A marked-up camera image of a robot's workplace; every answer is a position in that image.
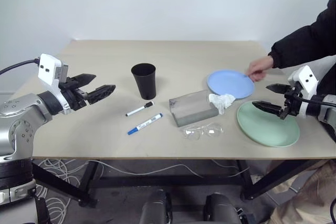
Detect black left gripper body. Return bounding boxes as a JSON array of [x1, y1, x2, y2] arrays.
[[59, 77, 89, 111]]

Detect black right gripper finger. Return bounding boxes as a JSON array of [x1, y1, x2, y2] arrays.
[[265, 83, 291, 94], [251, 100, 286, 119]]

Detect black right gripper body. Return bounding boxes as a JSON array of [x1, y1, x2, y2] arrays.
[[279, 80, 302, 120]]

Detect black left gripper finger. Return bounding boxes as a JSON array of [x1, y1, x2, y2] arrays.
[[68, 73, 97, 89], [86, 84, 117, 105]]

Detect light green plate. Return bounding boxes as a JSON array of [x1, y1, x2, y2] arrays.
[[236, 101, 301, 148]]

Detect light blue plate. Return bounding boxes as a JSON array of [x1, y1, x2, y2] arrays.
[[206, 69, 256, 101]]

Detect white tissue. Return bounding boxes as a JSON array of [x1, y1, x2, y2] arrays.
[[208, 93, 235, 115]]

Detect white marker blue cap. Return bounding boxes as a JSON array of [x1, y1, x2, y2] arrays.
[[127, 113, 164, 136]]

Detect person bare hand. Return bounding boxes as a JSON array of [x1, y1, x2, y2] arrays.
[[246, 55, 274, 83]]

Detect white marker black cap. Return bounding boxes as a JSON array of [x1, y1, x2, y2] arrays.
[[125, 100, 155, 118]]

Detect person dark clothed body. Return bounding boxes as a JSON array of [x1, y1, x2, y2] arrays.
[[314, 56, 336, 97]]

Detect black plastic cup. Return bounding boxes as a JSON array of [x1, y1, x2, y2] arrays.
[[131, 62, 158, 100]]

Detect clear safety glasses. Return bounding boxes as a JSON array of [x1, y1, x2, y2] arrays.
[[182, 122, 225, 141]]

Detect brown crumpled paper bag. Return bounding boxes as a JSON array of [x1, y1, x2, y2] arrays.
[[269, 159, 336, 224]]

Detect black silver robot torso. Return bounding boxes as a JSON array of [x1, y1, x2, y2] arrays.
[[0, 155, 37, 207]]

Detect dark rounded shape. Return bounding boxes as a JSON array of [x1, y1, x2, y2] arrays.
[[203, 193, 242, 224], [138, 189, 173, 224]]

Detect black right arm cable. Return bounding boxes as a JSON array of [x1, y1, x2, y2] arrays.
[[296, 94, 336, 108]]

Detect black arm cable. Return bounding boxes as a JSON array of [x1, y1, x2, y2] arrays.
[[0, 59, 40, 76], [296, 94, 336, 108]]

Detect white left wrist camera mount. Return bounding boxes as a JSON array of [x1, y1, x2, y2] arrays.
[[37, 53, 71, 116]]

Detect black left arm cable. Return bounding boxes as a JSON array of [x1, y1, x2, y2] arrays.
[[0, 59, 40, 76]]

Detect white cable bundle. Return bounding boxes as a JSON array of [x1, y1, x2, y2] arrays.
[[35, 158, 253, 223]]

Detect black metal table frame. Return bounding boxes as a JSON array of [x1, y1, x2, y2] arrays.
[[30, 158, 324, 208]]

